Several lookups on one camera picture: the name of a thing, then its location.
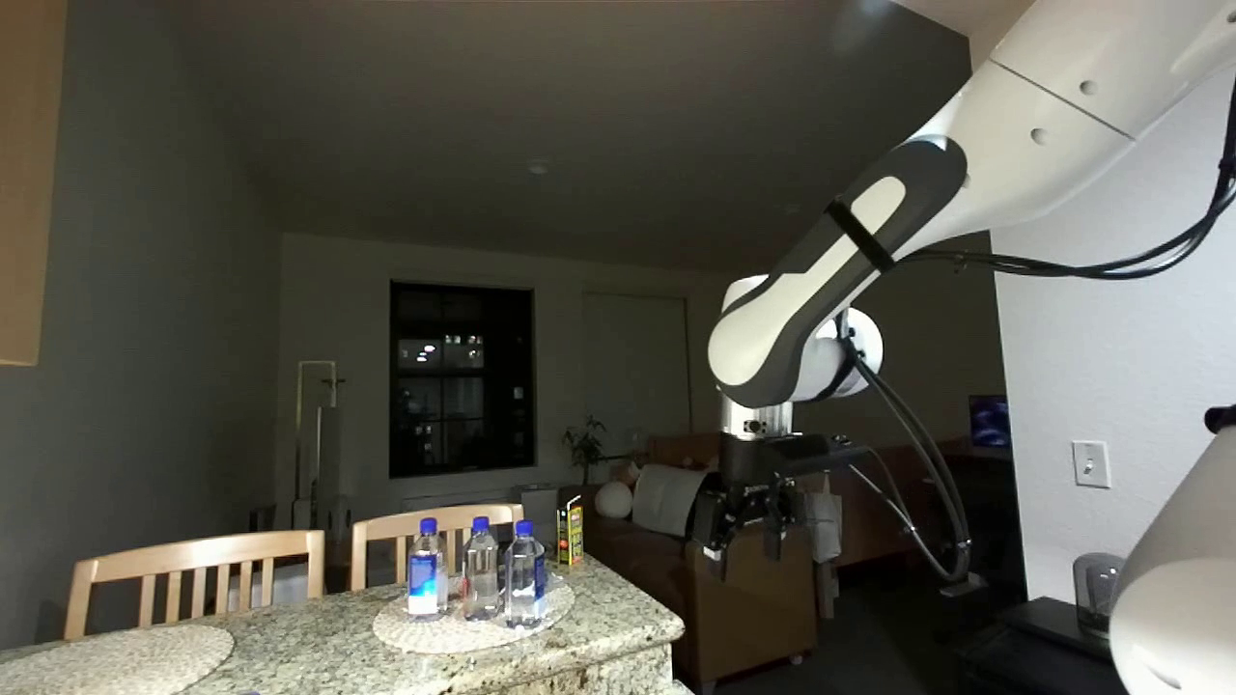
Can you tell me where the dark window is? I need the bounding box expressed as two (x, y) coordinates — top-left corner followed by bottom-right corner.
(386, 279), (543, 482)

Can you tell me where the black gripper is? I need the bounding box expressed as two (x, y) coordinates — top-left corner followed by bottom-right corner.
(691, 432), (816, 567)

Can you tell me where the clear glass jar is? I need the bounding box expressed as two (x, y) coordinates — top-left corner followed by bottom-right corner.
(1072, 550), (1134, 622)

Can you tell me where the round white cushion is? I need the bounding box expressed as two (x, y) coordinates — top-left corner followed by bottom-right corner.
(593, 474), (637, 527)

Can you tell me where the light wooden slatted chair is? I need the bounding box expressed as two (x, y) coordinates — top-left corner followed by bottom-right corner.
(62, 527), (328, 644)
(347, 503), (528, 594)

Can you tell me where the white rectangular cushion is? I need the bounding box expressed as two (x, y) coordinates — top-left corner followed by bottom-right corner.
(631, 459), (710, 541)

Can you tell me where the white floor lamp stand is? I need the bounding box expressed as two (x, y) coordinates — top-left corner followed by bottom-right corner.
(290, 356), (347, 521)

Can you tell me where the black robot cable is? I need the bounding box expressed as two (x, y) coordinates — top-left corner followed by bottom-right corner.
(836, 89), (1236, 594)

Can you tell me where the brown cardboard box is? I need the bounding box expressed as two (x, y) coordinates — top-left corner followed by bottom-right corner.
(584, 430), (827, 687)

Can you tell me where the water bottle bright blue label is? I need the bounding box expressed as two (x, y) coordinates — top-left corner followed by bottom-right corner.
(406, 513), (453, 622)

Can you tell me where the white wall switch plate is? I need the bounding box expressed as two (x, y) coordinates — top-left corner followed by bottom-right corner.
(1072, 438), (1117, 493)

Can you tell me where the dark wooden desk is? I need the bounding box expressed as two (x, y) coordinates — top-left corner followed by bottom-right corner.
(836, 432), (1025, 585)

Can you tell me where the black countertop appliance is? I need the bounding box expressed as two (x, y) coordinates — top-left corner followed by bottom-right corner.
(960, 594), (1153, 695)

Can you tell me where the clear water bottle blue cap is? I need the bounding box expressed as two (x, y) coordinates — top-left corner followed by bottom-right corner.
(501, 517), (553, 632)
(459, 513), (501, 627)

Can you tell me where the small houseplant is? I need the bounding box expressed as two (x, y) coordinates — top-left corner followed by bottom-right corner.
(566, 416), (611, 490)

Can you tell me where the yellow carton box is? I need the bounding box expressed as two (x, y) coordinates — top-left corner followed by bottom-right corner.
(553, 493), (593, 577)

